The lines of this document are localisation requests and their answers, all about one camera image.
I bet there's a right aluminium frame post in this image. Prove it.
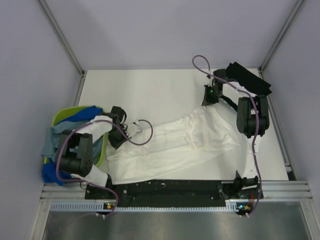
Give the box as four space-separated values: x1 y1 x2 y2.
258 0 306 75

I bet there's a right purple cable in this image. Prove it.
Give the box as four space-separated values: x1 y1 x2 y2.
192 54 261 208

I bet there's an aluminium frame post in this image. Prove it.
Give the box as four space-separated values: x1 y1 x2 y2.
258 0 306 75
37 0 85 76

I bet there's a slotted cable duct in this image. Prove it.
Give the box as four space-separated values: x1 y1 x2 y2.
50 201 252 213

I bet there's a royal blue t shirt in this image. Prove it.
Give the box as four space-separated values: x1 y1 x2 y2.
41 105 103 186

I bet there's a purple cable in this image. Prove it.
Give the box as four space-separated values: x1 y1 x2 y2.
192 54 261 208
55 119 154 198

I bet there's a left aluminium frame post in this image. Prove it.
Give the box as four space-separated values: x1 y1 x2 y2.
37 0 85 76

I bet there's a folded black t shirt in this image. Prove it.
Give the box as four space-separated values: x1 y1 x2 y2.
225 62 272 96

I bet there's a grey blue t shirt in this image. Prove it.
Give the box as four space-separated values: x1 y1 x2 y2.
41 120 103 165

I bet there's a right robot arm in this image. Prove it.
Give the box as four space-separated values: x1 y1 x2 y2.
201 65 272 180

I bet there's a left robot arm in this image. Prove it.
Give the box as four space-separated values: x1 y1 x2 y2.
55 106 131 199

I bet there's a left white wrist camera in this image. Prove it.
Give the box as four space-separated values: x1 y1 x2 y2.
127 120 142 137

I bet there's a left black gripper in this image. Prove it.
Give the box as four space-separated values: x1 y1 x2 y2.
108 126 132 150

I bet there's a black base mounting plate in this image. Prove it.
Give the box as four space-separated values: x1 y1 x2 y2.
85 176 263 208

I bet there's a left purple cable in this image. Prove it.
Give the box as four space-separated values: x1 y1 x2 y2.
55 119 154 198

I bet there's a white floral t shirt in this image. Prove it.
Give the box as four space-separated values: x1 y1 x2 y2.
106 103 247 185

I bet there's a green plastic basket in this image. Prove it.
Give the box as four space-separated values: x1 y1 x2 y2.
43 106 109 169

